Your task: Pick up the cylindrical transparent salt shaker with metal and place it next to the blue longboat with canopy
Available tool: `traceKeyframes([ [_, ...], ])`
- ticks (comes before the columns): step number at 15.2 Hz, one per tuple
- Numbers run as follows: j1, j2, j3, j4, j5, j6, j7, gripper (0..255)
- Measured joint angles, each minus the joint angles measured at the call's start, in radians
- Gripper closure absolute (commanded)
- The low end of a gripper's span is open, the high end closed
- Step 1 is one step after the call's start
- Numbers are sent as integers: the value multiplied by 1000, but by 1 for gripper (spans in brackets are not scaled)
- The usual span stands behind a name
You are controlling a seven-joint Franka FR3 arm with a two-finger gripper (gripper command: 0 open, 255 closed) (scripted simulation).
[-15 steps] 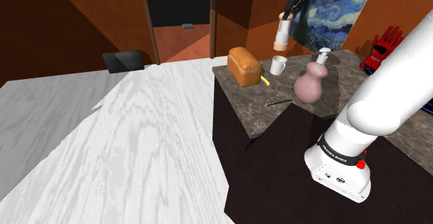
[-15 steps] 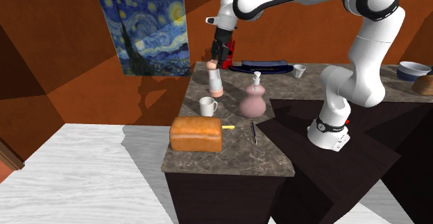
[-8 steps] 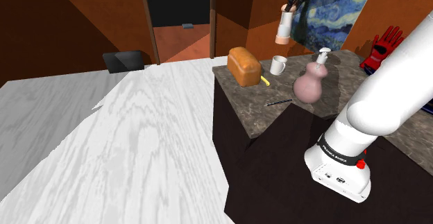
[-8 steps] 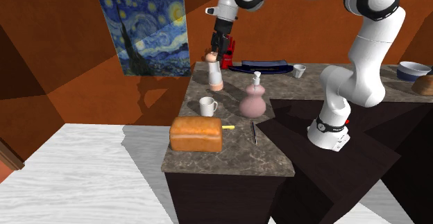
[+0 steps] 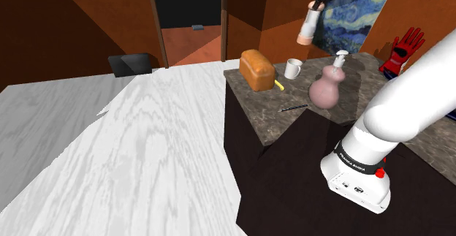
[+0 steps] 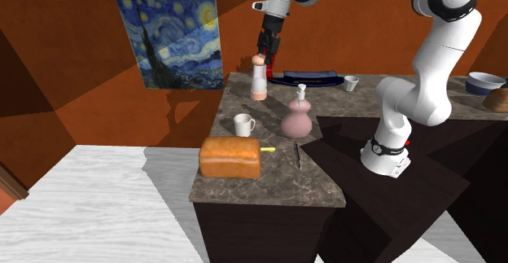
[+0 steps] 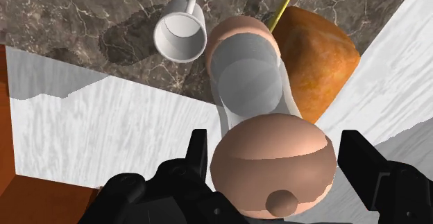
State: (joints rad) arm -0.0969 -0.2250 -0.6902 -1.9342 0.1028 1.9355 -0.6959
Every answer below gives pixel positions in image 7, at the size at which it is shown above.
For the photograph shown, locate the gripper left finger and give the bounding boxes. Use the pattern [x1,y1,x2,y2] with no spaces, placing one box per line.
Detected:
[77,128,218,224]

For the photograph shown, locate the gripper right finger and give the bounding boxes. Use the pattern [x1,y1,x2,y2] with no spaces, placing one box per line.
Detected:
[337,130,433,224]

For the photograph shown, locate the white mug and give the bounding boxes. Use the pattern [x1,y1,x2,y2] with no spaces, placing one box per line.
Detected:
[153,0,208,64]

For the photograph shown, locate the orange brown bread loaf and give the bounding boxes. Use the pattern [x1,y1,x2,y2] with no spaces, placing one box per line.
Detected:
[272,6,362,124]

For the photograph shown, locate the yellow thin stick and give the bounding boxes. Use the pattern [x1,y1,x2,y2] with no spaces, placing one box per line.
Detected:
[266,0,302,33]

